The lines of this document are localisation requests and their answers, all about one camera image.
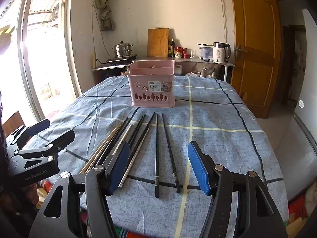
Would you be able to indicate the beige power strip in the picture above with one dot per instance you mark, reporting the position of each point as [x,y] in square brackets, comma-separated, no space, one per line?
[94,59]

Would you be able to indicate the red printed blanket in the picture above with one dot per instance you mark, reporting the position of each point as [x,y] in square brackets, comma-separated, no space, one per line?
[298,214]

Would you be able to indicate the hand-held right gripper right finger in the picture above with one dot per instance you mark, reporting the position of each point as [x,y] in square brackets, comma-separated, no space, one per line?
[198,168]

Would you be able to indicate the wooden cutting board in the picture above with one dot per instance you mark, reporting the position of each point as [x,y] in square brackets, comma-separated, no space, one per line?
[158,42]

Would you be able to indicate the beige hanging cloth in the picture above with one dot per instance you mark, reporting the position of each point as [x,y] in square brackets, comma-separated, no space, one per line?
[106,17]

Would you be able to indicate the white window frame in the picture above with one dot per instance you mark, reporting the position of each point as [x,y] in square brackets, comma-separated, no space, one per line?
[71,54]

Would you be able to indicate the outdoor air conditioner unit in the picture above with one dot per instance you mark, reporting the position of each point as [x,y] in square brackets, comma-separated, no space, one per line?
[55,14]

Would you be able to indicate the steel steamer pot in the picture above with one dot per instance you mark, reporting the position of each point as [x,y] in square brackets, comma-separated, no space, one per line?
[122,49]

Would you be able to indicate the glass cup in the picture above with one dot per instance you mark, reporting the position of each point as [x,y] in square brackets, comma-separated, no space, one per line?
[193,53]

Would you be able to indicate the clear water filter pitcher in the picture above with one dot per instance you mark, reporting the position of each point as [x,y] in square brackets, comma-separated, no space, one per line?
[205,52]

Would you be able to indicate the red lidded jar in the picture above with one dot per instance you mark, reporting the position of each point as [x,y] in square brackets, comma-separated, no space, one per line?
[179,49]

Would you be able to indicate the steel kitchen table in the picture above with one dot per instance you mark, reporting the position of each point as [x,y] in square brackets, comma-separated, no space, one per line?
[188,60]

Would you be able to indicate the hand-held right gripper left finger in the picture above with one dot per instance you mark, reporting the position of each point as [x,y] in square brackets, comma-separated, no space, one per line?
[118,163]

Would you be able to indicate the blue checked tablecloth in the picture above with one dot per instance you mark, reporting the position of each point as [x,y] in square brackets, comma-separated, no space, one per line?
[218,138]

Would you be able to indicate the white floral jar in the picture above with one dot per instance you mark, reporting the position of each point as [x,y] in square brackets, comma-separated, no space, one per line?
[177,55]

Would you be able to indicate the white plastic jug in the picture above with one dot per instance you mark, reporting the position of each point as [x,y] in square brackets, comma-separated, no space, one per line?
[178,69]

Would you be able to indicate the person's left hand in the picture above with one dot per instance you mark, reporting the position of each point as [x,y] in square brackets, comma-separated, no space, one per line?
[27,193]

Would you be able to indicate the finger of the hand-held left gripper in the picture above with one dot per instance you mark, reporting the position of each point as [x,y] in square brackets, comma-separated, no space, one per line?
[57,140]
[37,127]

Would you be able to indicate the black induction cooker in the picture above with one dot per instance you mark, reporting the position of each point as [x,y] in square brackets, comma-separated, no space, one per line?
[118,60]

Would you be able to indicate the red tin can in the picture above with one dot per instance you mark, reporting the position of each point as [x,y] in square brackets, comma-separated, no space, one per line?
[186,55]

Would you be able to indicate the wooden chopstick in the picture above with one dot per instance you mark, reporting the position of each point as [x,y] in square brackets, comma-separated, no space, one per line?
[99,148]
[104,148]

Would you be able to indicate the dark oil bottle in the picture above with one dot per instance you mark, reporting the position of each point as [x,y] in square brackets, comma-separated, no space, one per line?
[172,48]

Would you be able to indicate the white bowl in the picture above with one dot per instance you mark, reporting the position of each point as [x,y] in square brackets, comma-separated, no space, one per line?
[195,73]

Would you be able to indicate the wooden door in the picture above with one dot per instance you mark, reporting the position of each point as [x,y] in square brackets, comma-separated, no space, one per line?
[255,29]

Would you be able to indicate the pink plastic utensil basket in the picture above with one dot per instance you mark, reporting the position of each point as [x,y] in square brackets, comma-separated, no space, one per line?
[138,84]

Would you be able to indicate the low steel stand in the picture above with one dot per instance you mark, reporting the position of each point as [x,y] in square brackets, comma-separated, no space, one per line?
[111,67]

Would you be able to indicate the white electric kettle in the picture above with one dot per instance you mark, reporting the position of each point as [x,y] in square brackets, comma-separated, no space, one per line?
[220,53]

